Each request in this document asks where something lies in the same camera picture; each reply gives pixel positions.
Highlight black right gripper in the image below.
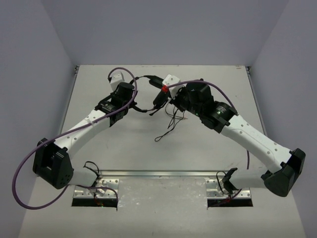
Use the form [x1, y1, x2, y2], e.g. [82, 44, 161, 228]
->
[167, 85, 202, 118]

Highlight black headphones with cable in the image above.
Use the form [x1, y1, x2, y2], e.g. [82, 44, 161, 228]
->
[130, 75, 187, 142]

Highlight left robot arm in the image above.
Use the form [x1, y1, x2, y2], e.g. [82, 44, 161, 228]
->
[33, 82, 136, 189]

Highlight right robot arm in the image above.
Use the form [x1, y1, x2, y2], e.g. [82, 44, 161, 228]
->
[168, 80, 306, 197]

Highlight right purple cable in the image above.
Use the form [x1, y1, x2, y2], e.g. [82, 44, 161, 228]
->
[167, 79, 250, 199]

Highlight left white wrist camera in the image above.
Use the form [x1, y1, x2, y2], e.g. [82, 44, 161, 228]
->
[108, 71, 125, 92]

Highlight right base black wire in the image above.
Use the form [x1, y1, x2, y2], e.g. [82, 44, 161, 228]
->
[214, 170, 227, 191]

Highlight base black wire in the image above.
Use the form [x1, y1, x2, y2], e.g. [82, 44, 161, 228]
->
[83, 161, 102, 184]
[214, 170, 227, 191]

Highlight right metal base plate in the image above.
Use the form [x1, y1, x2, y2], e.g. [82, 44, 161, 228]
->
[205, 177, 252, 200]

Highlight metal base plate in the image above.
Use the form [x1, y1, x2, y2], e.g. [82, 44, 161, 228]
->
[205, 177, 252, 200]
[73, 177, 120, 199]

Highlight left base black wire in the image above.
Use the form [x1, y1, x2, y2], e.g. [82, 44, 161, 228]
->
[83, 161, 102, 184]

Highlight aluminium table front rail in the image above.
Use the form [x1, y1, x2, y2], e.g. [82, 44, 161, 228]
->
[71, 169, 265, 178]

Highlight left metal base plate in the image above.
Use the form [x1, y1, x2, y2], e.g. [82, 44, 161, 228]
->
[73, 177, 120, 199]

